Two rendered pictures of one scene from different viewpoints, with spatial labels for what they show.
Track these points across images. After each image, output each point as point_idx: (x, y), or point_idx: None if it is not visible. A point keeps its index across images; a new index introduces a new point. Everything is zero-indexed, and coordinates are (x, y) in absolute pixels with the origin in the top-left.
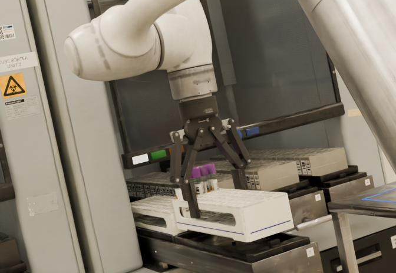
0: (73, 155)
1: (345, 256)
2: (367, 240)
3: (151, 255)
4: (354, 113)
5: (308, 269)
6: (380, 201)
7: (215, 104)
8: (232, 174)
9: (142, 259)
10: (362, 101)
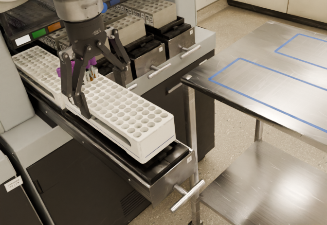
0: None
1: (189, 112)
2: (186, 69)
3: (42, 110)
4: None
5: (186, 170)
6: (226, 89)
7: (102, 23)
8: (114, 72)
9: (33, 104)
10: None
